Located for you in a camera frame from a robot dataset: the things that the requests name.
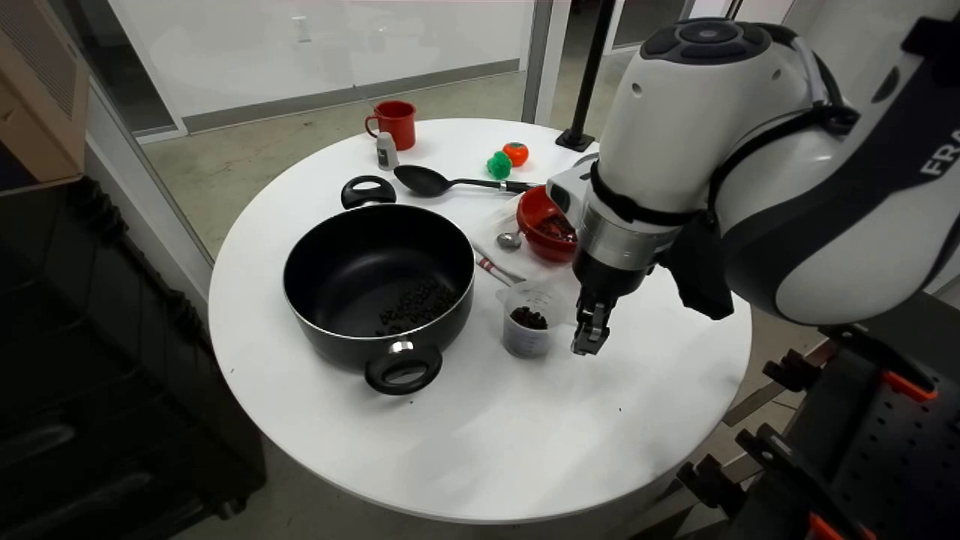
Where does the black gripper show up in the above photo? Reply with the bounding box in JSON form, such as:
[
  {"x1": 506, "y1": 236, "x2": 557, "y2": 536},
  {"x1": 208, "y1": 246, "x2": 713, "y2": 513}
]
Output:
[{"x1": 570, "y1": 253, "x2": 643, "y2": 354}]

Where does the red bowl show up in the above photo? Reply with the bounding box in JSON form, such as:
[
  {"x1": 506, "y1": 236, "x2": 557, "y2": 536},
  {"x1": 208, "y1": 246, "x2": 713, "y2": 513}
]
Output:
[{"x1": 515, "y1": 187, "x2": 575, "y2": 265}]

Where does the small metal spoon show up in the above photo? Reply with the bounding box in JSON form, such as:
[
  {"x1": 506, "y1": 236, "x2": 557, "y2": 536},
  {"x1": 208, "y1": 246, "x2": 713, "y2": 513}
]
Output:
[{"x1": 472, "y1": 234, "x2": 525, "y2": 284}]

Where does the green toy vegetable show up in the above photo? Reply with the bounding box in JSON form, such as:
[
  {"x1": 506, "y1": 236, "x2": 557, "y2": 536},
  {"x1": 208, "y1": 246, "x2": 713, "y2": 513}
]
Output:
[{"x1": 486, "y1": 149, "x2": 514, "y2": 181}]

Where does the orange toy tomato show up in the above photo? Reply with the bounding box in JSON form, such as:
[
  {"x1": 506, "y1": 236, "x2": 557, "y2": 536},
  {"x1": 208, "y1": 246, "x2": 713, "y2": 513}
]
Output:
[{"x1": 502, "y1": 141, "x2": 528, "y2": 168}]

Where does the white round table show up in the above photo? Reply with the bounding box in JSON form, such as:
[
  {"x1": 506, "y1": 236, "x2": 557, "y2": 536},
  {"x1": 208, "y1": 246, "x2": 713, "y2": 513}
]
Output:
[{"x1": 208, "y1": 136, "x2": 749, "y2": 525}]

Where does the black orange clamp rear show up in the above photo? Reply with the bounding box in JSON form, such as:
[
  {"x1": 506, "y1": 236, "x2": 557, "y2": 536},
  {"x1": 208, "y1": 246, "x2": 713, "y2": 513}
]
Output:
[{"x1": 763, "y1": 323, "x2": 939, "y2": 406}]

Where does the black orange clamp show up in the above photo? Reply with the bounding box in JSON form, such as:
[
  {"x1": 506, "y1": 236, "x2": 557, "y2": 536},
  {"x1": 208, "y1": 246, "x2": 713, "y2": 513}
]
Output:
[
  {"x1": 763, "y1": 323, "x2": 939, "y2": 406},
  {"x1": 677, "y1": 423, "x2": 878, "y2": 540}
]

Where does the black orange clamp front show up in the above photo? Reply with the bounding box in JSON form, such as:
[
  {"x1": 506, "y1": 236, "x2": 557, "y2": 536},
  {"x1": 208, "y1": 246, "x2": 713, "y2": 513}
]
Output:
[{"x1": 677, "y1": 423, "x2": 878, "y2": 540}]

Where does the black cooking pot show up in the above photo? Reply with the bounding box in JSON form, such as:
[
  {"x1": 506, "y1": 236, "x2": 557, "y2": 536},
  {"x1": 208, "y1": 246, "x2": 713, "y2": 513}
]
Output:
[{"x1": 281, "y1": 174, "x2": 473, "y2": 396}]

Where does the black ladle spoon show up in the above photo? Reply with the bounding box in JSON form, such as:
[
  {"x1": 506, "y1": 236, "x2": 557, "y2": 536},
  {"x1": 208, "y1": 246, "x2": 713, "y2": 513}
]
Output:
[{"x1": 393, "y1": 165, "x2": 528, "y2": 199}]

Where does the grey salt shaker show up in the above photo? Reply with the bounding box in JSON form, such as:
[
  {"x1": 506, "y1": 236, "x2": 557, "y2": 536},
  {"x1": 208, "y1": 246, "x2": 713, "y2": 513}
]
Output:
[{"x1": 374, "y1": 136, "x2": 399, "y2": 171}]

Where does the red cup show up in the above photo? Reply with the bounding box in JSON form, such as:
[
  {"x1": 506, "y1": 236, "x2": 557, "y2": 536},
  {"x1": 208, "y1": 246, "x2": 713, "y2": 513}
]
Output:
[{"x1": 364, "y1": 100, "x2": 416, "y2": 149}]

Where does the black tripod stand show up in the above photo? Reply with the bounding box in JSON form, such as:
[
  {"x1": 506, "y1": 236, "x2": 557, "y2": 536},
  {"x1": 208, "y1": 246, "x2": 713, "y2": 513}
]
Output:
[{"x1": 554, "y1": 0, "x2": 615, "y2": 149}]

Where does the black breadboard mounting plate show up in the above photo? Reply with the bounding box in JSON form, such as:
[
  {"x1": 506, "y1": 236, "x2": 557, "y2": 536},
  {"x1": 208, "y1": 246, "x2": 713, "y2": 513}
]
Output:
[{"x1": 724, "y1": 294, "x2": 960, "y2": 540}]

